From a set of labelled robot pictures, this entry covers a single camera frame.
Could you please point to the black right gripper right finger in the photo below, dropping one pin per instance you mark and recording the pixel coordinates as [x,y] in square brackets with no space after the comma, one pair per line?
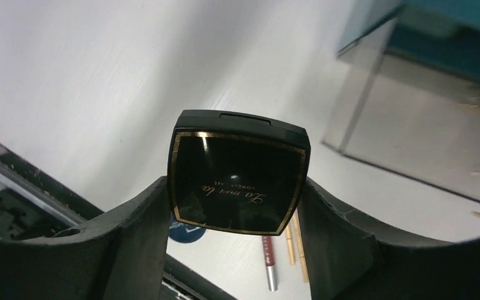
[352,255]

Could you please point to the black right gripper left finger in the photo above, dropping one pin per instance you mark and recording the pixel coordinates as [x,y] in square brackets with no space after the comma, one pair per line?
[117,255]

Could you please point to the black square powder compact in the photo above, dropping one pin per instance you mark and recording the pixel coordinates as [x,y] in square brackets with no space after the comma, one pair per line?
[236,172]

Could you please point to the clear acrylic drawer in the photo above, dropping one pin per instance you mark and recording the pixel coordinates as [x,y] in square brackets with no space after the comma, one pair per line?
[408,119]

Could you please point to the round blue tin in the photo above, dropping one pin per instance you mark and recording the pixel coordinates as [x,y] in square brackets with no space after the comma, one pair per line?
[184,233]

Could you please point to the gold pencil right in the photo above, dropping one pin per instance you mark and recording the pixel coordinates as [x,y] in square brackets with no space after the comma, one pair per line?
[300,248]

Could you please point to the gold pencil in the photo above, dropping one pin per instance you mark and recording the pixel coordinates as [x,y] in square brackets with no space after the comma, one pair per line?
[300,248]
[290,245]

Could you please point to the gold pencil left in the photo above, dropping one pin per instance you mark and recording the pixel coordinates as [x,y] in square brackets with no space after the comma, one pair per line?
[290,245]

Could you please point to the red silver lip pencil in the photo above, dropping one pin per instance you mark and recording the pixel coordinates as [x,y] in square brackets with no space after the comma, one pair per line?
[269,261]

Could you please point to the teal drawer organizer box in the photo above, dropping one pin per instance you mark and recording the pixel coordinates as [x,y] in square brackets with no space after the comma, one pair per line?
[441,34]

